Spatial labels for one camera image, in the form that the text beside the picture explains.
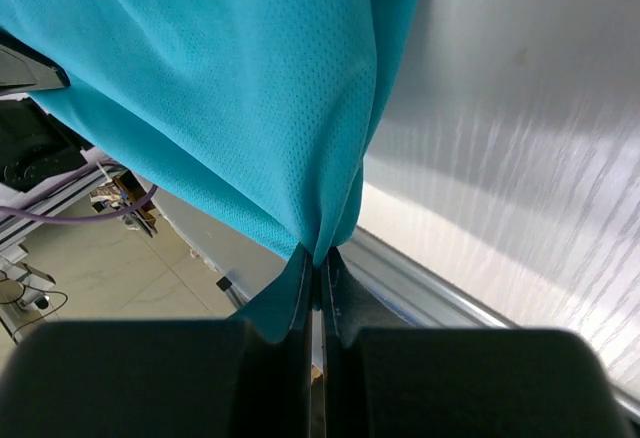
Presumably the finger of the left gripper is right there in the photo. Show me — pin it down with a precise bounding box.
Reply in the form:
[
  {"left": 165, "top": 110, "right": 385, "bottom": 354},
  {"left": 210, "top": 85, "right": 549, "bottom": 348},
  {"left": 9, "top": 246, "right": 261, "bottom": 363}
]
[{"left": 0, "top": 30, "right": 70, "bottom": 93}]

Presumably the background lab equipment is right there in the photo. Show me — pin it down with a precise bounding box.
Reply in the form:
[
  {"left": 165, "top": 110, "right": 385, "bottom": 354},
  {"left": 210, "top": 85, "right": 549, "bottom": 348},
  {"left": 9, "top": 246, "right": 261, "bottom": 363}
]
[{"left": 0, "top": 167, "right": 161, "bottom": 344}]

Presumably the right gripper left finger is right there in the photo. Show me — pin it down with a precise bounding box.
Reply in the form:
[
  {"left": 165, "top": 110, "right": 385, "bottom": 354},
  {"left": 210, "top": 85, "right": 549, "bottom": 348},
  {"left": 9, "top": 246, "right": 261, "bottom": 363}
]
[{"left": 232, "top": 242, "right": 314, "bottom": 347}]

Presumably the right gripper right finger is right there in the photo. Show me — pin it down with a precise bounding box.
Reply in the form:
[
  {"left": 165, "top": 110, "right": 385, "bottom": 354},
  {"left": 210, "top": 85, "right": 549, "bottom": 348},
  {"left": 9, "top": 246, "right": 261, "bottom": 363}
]
[{"left": 319, "top": 248, "right": 412, "bottom": 348}]

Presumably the teal t shirt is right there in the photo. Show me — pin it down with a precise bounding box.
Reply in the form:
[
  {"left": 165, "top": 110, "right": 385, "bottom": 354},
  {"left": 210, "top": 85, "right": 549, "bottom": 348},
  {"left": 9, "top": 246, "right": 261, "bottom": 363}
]
[{"left": 0, "top": 0, "right": 426, "bottom": 267}]

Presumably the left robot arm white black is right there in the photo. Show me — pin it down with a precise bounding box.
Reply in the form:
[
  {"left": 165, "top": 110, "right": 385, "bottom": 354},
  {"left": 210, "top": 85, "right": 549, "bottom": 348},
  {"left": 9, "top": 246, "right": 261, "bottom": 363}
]
[{"left": 1, "top": 31, "right": 94, "bottom": 192}]

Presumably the aluminium mounting rail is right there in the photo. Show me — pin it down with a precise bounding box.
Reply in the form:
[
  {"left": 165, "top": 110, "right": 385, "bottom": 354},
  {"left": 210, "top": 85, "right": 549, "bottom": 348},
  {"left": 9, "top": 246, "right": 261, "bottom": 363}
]
[{"left": 0, "top": 162, "right": 640, "bottom": 427}]

